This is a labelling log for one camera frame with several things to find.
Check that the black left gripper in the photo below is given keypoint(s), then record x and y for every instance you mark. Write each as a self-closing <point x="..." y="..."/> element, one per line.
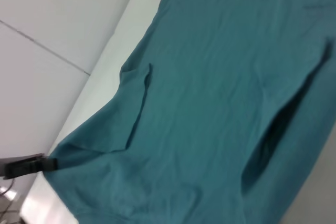
<point x="21" y="169"/>

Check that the teal blue t-shirt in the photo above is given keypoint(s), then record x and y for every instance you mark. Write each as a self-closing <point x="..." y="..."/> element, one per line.
<point x="210" y="77"/>

